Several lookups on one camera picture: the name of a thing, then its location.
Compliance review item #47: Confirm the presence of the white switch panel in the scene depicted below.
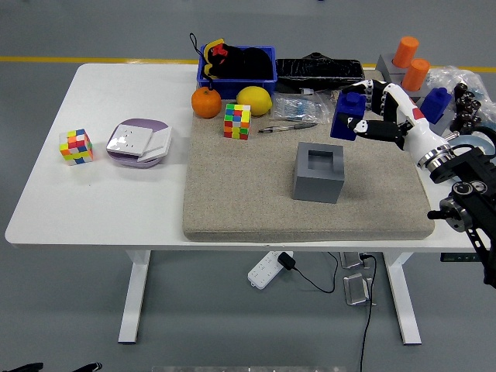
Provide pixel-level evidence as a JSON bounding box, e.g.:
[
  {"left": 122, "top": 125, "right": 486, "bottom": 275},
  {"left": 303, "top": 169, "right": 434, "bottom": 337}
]
[{"left": 137, "top": 126, "right": 173, "bottom": 164}]

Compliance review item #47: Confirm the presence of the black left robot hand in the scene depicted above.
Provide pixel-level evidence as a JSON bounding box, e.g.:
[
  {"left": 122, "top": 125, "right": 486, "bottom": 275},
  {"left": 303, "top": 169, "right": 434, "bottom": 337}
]
[{"left": 0, "top": 361, "right": 103, "bottom": 372}]

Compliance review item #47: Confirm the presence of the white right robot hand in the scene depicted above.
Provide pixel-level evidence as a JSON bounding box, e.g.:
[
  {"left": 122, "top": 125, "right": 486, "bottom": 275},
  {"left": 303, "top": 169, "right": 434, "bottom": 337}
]
[{"left": 340, "top": 79, "right": 451, "bottom": 164}]

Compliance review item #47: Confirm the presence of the black plug adapter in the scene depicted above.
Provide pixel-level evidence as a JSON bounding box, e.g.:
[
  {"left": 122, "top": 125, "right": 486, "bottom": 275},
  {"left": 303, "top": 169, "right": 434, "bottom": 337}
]
[{"left": 277, "top": 251, "right": 298, "bottom": 271}]

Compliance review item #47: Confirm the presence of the orange fruit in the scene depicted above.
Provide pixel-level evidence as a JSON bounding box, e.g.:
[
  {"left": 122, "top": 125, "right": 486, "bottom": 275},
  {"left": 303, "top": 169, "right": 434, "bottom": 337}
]
[{"left": 190, "top": 86, "right": 222, "bottom": 119}]

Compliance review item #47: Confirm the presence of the yellow lemon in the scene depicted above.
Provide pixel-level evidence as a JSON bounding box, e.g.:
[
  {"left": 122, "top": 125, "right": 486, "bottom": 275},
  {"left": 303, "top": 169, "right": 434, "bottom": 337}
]
[{"left": 236, "top": 85, "right": 273, "bottom": 116}]

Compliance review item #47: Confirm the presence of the grey seal holder block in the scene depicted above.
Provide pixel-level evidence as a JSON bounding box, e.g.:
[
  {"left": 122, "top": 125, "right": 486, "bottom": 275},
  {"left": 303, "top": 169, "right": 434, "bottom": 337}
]
[
  {"left": 292, "top": 141, "right": 346, "bottom": 205},
  {"left": 416, "top": 98, "right": 456, "bottom": 137},
  {"left": 374, "top": 53, "right": 408, "bottom": 75},
  {"left": 381, "top": 69, "right": 431, "bottom": 108}
]

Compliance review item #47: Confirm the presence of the blue seal stamp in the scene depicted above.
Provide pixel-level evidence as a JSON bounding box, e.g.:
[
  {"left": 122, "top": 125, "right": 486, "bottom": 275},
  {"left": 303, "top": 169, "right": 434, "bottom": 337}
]
[
  {"left": 419, "top": 87, "right": 453, "bottom": 125},
  {"left": 329, "top": 91, "right": 367, "bottom": 143}
]

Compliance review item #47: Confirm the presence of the grey ballpoint pen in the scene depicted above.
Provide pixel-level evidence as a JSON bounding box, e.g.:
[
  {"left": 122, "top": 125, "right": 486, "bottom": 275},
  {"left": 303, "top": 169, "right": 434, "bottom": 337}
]
[{"left": 257, "top": 121, "right": 319, "bottom": 135}]

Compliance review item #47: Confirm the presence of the white socket panel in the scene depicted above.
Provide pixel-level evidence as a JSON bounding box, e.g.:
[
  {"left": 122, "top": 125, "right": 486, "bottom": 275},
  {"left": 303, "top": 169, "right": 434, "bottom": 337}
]
[{"left": 106, "top": 124, "right": 154, "bottom": 158}]

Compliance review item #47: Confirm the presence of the yellow floor tape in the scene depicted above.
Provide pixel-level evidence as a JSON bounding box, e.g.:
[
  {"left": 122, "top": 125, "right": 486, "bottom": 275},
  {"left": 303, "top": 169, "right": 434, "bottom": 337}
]
[{"left": 0, "top": 56, "right": 496, "bottom": 74}]

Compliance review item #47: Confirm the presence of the orange cylinder seal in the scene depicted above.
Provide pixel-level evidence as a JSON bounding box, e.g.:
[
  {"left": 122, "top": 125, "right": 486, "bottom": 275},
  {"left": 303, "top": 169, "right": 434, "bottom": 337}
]
[
  {"left": 401, "top": 57, "right": 430, "bottom": 93},
  {"left": 393, "top": 36, "right": 419, "bottom": 69}
]

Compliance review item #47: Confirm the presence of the black strap loop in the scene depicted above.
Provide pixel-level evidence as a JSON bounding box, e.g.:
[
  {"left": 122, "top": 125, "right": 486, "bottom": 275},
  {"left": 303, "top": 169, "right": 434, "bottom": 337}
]
[{"left": 188, "top": 33, "right": 215, "bottom": 92}]

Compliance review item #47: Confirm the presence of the black table control panel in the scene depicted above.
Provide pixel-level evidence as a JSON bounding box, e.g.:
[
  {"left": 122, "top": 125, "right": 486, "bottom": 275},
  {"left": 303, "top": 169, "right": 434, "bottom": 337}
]
[{"left": 440, "top": 252, "right": 481, "bottom": 264}]

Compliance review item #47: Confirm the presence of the thin black adapter cord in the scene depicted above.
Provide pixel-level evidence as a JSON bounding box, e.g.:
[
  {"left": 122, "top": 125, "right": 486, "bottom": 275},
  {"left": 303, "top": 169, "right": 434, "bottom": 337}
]
[{"left": 290, "top": 251, "right": 338, "bottom": 294}]

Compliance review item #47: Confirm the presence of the blue plastic bin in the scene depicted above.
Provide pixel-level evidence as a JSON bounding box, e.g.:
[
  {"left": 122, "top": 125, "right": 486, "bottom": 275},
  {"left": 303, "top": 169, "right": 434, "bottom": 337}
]
[{"left": 196, "top": 45, "right": 278, "bottom": 100}]

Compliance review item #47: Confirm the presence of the black power cable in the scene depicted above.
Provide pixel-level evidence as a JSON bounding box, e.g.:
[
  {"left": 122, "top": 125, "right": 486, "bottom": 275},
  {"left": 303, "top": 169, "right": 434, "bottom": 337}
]
[{"left": 358, "top": 253, "right": 378, "bottom": 372}]

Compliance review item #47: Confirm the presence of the silver metal bracket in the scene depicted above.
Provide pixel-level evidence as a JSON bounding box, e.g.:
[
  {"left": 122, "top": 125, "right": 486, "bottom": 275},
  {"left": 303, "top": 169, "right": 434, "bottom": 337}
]
[
  {"left": 339, "top": 251, "right": 367, "bottom": 270},
  {"left": 343, "top": 273, "right": 375, "bottom": 308}
]

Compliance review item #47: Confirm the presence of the yellow black red toy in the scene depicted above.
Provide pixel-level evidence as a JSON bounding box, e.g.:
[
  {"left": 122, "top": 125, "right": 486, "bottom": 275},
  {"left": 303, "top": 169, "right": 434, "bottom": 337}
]
[{"left": 203, "top": 38, "right": 230, "bottom": 77}]

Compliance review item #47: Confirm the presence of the black plastic-wrapped long object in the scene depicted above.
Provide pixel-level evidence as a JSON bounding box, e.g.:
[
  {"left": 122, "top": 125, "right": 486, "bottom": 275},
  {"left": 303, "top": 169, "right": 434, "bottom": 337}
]
[{"left": 274, "top": 51, "right": 366, "bottom": 90}]

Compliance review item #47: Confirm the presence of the purple tray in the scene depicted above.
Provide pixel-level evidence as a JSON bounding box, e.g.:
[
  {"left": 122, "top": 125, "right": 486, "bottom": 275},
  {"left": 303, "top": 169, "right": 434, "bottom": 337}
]
[{"left": 106, "top": 118, "right": 172, "bottom": 171}]

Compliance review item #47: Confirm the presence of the colourful puzzle cube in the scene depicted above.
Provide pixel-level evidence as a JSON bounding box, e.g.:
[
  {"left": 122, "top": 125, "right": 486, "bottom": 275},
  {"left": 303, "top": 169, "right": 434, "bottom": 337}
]
[
  {"left": 58, "top": 128, "right": 95, "bottom": 167},
  {"left": 222, "top": 102, "right": 252, "bottom": 141}
]

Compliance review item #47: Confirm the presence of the crumpled clear plastic bag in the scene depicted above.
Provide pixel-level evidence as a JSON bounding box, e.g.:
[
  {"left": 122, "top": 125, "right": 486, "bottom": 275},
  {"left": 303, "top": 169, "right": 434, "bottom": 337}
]
[{"left": 424, "top": 64, "right": 496, "bottom": 135}]

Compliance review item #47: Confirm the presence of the grey-brown mat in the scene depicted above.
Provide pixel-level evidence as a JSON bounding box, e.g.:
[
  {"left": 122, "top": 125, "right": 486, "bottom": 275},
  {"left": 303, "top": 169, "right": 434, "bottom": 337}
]
[{"left": 181, "top": 69, "right": 436, "bottom": 243}]

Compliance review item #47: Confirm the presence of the white power strip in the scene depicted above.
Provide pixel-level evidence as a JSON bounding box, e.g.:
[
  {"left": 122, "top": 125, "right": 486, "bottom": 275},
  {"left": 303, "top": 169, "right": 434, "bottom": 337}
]
[{"left": 247, "top": 250, "right": 295, "bottom": 290}]

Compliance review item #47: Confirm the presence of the white table leg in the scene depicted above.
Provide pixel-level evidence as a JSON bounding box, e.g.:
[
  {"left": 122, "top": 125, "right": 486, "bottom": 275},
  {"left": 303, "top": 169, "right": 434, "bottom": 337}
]
[
  {"left": 118, "top": 250, "right": 152, "bottom": 345},
  {"left": 383, "top": 251, "right": 422, "bottom": 346}
]

